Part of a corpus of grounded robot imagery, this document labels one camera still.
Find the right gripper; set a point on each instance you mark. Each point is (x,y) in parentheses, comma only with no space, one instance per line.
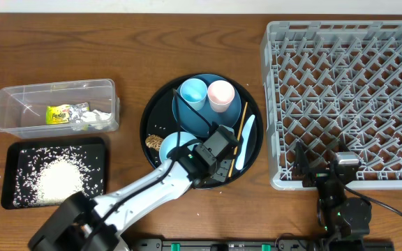
(302,167)

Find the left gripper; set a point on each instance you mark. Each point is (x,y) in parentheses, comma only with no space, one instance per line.
(224,177)

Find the light blue bowl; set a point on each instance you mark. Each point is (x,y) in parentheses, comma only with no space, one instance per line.
(171,141)

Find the brown patterned cookie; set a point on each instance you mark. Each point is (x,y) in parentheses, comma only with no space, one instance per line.
(154,142)

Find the light blue cup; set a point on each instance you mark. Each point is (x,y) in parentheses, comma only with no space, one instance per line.
(194,92)

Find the white tissue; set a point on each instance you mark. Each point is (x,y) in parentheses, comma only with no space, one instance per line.
(86,119)

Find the yellow foil snack wrapper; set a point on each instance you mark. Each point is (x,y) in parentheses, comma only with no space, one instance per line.
(65,113)

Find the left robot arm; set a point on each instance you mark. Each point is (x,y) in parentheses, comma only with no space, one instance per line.
(81,223)

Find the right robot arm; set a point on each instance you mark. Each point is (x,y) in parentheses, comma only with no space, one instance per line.
(345,219)

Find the grey plastic dishwasher rack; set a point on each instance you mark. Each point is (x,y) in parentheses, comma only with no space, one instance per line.
(334,81)

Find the round black serving tray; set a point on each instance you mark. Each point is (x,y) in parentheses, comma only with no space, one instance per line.
(159,119)

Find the dark blue plate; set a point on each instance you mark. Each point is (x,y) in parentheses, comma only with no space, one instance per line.
(193,124)

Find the white plastic knife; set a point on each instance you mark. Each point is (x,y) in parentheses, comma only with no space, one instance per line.
(239,165)

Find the wooden chopstick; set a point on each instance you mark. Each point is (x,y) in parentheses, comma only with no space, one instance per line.
(238,138)

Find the pink cup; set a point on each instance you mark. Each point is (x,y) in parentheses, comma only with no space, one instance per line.
(220,94)

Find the clear plastic bin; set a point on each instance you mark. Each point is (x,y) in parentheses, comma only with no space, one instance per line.
(23,108)

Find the pile of white rice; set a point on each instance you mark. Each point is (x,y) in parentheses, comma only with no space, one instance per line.
(46,176)

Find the black rectangular tray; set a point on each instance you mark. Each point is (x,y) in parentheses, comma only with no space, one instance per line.
(13,156)

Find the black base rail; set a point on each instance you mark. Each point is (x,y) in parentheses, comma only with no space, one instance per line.
(284,243)

